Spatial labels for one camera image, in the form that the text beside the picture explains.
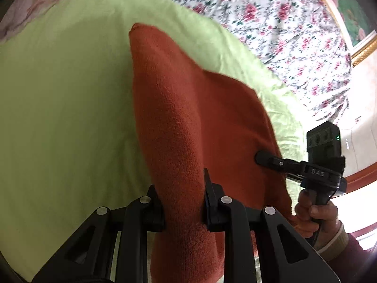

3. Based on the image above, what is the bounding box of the gold framed green picture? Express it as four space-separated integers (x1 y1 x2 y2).
322 0 376 67

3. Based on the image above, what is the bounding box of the black camera box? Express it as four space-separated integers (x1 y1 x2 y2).
307 121 342 164

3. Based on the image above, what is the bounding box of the orange knit sweater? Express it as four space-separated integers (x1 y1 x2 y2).
129 24 291 282

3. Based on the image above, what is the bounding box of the floral white pink bedsheet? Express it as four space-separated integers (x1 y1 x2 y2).
1 0 352 124

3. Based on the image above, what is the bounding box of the person's right hand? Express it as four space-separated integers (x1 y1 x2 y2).
292 190 342 248

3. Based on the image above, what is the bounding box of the light green blanket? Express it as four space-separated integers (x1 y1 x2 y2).
1 0 305 280

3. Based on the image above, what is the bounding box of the right forearm dark sleeve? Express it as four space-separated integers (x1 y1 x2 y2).
318 224 376 282

